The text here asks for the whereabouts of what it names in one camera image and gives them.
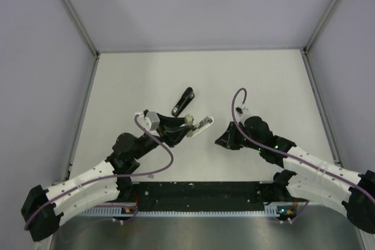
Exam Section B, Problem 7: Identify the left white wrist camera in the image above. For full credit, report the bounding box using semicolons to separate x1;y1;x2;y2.
135;110;161;132

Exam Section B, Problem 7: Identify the purple cable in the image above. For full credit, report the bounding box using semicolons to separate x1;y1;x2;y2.
231;87;375;224
23;114;175;230

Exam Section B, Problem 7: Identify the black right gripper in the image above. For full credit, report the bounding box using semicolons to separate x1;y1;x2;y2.
215;121;263;151

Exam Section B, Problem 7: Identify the black stapler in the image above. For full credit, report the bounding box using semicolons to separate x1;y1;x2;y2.
171;87;195;117

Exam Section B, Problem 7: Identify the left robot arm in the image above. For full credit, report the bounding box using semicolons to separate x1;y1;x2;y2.
21;110;195;242

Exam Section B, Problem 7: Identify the white toothed cable duct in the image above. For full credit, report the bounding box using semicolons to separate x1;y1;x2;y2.
81;204;296;218

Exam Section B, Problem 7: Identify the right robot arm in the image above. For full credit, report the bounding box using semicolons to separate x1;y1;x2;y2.
215;117;374;234

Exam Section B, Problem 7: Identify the aluminium frame rail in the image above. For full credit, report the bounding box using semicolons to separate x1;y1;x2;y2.
60;0;100;59

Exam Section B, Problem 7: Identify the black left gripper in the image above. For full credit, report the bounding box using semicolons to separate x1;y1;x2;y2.
133;114;193;160

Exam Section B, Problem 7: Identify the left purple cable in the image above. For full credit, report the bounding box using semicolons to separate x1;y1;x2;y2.
23;114;175;230

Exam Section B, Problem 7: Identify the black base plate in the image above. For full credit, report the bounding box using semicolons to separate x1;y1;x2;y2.
113;181;278;213

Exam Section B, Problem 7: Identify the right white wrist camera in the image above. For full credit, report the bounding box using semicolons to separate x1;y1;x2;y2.
235;103;252;123

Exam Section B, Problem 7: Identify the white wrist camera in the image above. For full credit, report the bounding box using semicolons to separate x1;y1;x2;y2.
235;103;252;123
135;110;161;132

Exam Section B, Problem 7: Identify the beige green stapler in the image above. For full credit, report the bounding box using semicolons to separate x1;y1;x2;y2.
186;116;214;138

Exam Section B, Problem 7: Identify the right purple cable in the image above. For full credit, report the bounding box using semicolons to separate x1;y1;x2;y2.
231;87;375;224

